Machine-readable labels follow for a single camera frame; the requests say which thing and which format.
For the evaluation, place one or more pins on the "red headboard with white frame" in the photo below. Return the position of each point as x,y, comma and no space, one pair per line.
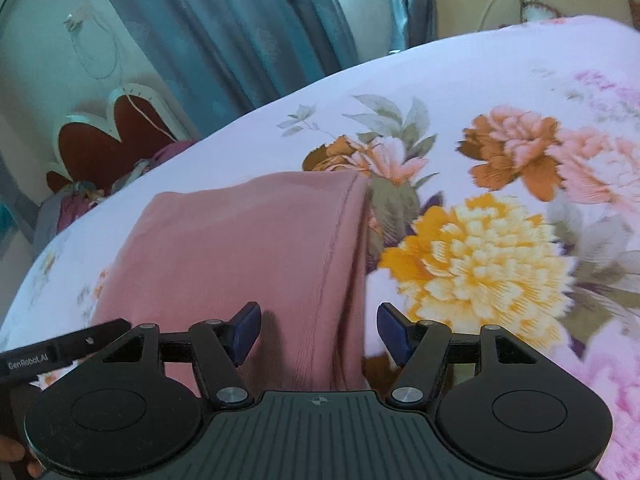
100,155

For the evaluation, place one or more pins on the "pink garment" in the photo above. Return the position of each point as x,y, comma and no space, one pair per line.
225,250

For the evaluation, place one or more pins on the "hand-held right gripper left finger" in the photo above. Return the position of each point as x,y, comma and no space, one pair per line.
247,331

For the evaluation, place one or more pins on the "person's left hand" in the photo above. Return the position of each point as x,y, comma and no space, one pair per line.
11,447

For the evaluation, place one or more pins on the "floral bedsheet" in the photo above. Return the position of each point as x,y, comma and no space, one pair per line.
500,85

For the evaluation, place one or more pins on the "pile of bedding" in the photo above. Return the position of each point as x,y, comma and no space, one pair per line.
70,207

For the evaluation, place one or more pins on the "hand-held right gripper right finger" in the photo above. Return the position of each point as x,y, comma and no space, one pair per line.
392,334

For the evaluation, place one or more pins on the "blue curtain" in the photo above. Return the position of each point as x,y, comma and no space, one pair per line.
225,30
415,0

